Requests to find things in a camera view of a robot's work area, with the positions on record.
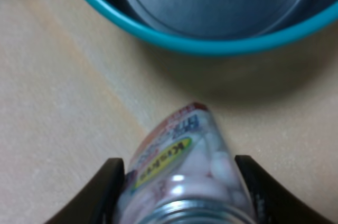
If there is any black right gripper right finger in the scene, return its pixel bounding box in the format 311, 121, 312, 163
234, 155, 332, 224

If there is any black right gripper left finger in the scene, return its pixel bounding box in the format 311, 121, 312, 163
47, 158, 125, 224

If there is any teal saucepan with handle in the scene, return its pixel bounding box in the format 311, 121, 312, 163
85, 0, 337, 57

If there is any clear candy bottle silver cap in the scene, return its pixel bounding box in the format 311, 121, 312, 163
114, 102, 257, 223

